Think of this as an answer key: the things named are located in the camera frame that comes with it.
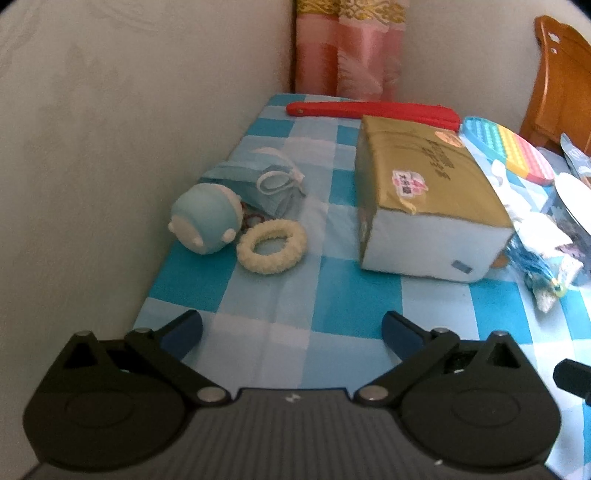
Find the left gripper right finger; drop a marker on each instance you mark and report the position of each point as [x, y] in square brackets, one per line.
[421, 352]

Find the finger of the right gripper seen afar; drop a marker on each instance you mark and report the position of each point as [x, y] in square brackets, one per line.
[575, 378]

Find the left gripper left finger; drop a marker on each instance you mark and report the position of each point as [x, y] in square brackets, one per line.
[159, 354]

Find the blue tassel ball charm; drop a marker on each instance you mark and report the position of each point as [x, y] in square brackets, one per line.
[533, 264]

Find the blue patterned cloth pouch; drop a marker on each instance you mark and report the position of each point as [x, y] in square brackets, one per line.
[541, 235]

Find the blue round plush toy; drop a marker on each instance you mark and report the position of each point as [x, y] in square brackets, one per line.
[206, 218]

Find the cream hair scrunchie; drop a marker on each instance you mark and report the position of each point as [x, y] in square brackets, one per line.
[272, 247]

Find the blue checkered tablecloth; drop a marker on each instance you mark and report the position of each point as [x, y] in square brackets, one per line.
[318, 325]

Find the gold tissue pack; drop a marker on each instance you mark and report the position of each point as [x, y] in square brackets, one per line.
[425, 207]

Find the clear jar white lid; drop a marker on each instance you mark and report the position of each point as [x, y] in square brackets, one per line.
[571, 208]

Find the blue floral pillow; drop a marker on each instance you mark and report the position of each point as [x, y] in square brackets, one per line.
[578, 162]

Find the rainbow pop-it toy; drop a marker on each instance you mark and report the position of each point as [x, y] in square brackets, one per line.
[498, 142]

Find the red folded fan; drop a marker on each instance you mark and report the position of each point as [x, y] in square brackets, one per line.
[433, 115]

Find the wooden headboard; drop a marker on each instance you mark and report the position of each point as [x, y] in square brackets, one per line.
[560, 101]

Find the pink curtain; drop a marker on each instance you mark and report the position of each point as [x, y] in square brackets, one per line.
[350, 49]

